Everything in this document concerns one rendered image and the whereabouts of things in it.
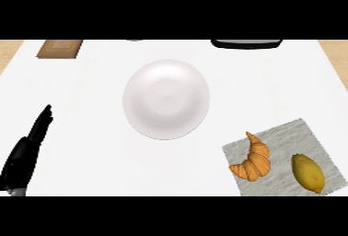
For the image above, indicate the black appliance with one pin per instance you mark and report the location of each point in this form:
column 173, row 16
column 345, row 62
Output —
column 247, row 44

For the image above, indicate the white plate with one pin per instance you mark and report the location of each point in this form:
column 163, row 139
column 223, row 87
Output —
column 165, row 99

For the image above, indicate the grey placemat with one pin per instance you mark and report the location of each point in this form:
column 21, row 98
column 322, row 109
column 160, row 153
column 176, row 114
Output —
column 289, row 144

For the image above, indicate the brown wooden board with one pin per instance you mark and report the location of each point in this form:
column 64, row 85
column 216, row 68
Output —
column 58, row 49

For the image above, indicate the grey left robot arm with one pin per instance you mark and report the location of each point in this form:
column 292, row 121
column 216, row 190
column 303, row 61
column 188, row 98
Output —
column 17, row 192

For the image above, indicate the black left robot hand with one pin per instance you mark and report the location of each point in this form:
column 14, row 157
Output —
column 27, row 150

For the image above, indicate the yellow lemon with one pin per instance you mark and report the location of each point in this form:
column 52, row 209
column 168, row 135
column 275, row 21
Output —
column 309, row 173

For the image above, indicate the orange croissant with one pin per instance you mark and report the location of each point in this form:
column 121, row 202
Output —
column 255, row 161

